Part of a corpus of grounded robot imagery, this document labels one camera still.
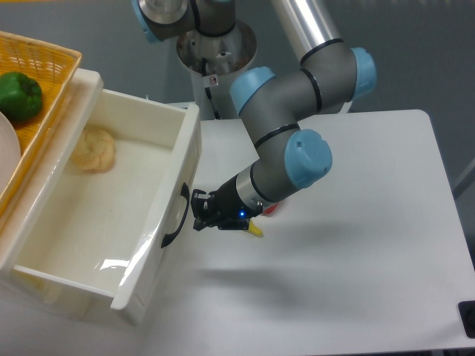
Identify black corner device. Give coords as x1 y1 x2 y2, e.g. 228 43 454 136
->
458 300 475 339

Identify white plate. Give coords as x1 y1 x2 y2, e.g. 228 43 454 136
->
0 113 21 193

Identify yellow banana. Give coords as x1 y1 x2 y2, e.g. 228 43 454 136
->
247 220 263 237

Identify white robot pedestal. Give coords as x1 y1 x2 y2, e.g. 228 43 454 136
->
177 20 257 120

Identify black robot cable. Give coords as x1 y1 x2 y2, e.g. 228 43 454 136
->
201 58 221 120

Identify white drawer cabinet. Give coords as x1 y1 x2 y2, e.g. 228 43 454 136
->
1 70 154 325

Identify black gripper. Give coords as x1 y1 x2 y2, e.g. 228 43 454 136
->
191 177 263 231

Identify black top drawer handle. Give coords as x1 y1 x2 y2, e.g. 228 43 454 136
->
160 182 191 249

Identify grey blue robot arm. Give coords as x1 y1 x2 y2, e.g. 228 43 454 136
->
132 1 376 231

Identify white mounting bracket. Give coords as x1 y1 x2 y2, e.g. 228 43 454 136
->
339 102 352 114

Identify green bell pepper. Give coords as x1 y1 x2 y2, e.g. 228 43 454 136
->
1 71 43 122

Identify beige bread roll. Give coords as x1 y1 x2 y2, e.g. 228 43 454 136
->
71 128 115 171

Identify orange woven basket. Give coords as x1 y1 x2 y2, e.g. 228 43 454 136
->
1 32 82 215

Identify red bell pepper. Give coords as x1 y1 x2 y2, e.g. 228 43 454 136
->
263 202 279 215

